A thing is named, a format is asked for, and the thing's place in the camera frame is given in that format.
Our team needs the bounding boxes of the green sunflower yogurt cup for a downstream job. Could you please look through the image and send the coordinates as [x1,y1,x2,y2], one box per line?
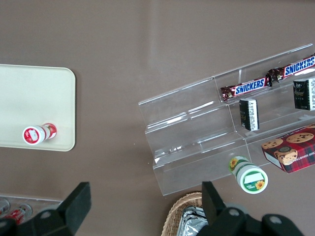
[228,155,269,194]

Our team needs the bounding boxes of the clear acrylic stepped stand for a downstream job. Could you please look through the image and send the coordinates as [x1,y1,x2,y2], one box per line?
[138,43,315,197]

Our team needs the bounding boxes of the red white yogurt cup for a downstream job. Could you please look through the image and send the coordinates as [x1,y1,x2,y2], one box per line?
[22,122,58,146]

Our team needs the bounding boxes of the light wicker basket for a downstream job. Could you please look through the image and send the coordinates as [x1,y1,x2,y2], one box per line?
[161,191,210,236]

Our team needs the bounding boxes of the small black box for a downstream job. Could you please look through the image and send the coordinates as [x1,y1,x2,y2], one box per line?
[239,98,260,131]
[292,78,315,111]

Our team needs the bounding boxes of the red cola bottle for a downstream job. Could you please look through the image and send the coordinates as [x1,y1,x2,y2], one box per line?
[4,203,33,225]

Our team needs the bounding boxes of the Snickers chocolate bar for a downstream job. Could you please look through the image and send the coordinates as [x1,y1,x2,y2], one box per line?
[220,77,273,102]
[267,54,315,84]

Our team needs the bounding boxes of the beige plastic tray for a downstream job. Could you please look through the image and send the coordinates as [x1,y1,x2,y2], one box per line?
[0,63,76,152]

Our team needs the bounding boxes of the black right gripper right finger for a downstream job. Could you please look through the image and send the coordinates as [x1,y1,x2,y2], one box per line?
[199,181,305,236]

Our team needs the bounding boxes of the clear acrylic bottle rack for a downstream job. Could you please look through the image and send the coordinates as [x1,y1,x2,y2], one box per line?
[0,194,63,223]

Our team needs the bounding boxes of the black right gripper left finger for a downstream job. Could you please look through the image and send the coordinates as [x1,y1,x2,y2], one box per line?
[23,181,92,236]

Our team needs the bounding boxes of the stacked foil containers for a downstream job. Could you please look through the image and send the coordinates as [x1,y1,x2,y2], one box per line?
[178,206,210,236]

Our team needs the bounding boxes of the red tartan cookie box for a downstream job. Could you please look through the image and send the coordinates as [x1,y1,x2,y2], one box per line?
[261,123,315,175]

